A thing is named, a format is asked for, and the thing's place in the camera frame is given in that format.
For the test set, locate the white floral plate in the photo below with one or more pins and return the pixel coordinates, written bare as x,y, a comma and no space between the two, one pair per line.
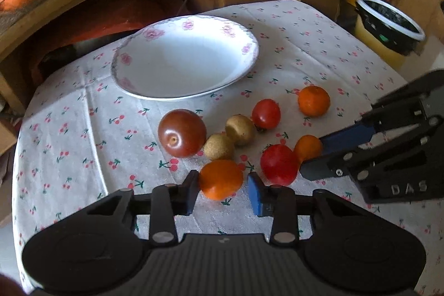
184,57

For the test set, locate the red cloth under shelf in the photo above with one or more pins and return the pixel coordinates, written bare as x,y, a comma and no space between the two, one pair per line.
95,19

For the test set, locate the large dark red tomato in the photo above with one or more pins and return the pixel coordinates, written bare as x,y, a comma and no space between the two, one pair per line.
182,133

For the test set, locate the small red tomato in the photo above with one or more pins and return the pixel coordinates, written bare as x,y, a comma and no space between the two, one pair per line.
266,114

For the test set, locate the yellow trash bin black liner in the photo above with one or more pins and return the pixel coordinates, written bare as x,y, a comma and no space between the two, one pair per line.
387,31

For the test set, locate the mandarin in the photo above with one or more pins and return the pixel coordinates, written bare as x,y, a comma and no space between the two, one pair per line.
220,178
314,101
308,147

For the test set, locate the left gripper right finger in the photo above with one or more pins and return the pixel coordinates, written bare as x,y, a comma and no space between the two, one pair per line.
277,202

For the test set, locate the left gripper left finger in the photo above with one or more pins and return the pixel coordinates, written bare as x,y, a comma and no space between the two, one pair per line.
168,201

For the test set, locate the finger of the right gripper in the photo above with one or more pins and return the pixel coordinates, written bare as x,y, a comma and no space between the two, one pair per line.
347,137
340,165

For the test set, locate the kiwi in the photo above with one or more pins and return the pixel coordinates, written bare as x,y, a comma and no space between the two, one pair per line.
219,146
240,129

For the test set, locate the cherry print tablecloth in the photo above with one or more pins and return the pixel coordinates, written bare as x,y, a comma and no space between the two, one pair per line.
83,137

